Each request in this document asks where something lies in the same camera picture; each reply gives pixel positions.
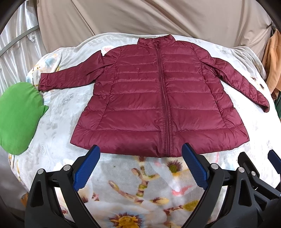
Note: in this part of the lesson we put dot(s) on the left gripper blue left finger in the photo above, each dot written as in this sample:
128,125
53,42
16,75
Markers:
43,208

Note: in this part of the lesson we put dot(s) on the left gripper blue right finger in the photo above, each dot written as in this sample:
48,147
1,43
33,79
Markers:
208,176

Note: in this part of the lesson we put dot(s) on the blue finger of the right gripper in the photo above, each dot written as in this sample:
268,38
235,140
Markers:
274,159
254,202

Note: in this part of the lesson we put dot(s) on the maroon quilted puffer jacket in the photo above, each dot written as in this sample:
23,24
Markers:
152,97

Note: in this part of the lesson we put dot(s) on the orange hanging garment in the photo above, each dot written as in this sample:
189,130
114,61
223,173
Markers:
272,64

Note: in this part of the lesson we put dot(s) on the green pillow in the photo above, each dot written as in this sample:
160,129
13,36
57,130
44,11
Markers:
22,107

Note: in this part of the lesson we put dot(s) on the beige bed sheet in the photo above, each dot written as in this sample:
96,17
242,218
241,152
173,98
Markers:
227,23

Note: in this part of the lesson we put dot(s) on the white satin curtain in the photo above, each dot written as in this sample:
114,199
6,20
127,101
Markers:
21,45

